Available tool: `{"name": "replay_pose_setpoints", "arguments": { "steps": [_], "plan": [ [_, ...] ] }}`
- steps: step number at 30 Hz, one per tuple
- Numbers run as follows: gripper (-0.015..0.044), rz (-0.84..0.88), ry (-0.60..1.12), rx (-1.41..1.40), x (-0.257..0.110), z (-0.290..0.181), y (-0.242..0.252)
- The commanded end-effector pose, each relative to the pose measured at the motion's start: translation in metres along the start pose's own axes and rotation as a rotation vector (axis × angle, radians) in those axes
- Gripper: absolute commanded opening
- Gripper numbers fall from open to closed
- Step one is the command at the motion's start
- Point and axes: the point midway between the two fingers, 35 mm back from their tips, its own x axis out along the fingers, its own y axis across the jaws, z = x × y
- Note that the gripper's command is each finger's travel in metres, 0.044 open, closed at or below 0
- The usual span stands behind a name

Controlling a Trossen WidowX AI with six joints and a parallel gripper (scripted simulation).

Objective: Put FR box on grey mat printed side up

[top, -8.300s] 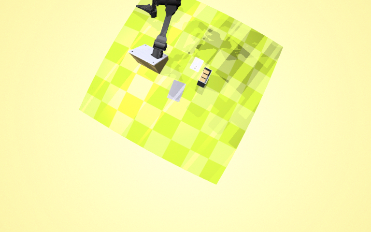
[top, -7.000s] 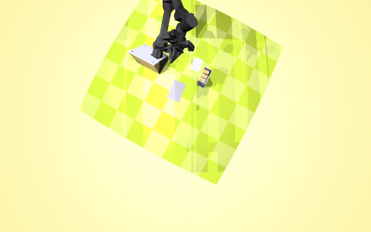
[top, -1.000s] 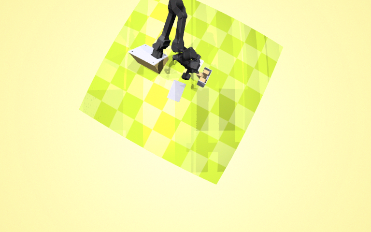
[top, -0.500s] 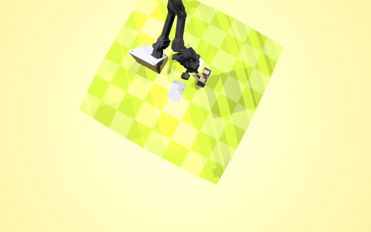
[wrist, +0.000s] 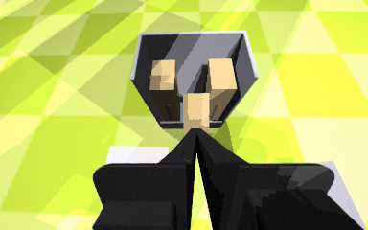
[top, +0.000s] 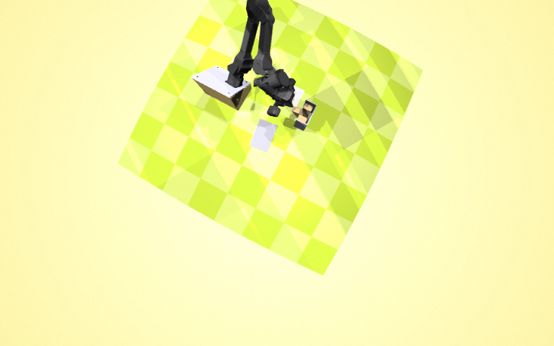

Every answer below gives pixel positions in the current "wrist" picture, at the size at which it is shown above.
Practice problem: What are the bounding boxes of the brown cardboard box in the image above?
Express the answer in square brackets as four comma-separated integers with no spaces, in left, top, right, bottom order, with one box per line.
[149,59,180,122]

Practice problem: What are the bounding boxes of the tan rectangular box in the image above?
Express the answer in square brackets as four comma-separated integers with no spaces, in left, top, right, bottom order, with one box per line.
[183,93,209,134]
[202,58,237,121]

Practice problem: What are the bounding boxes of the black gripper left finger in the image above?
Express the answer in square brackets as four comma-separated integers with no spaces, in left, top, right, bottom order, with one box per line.
[93,128,197,230]

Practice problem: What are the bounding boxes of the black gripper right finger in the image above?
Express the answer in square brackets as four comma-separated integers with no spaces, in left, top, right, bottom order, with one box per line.
[196,128,334,230]

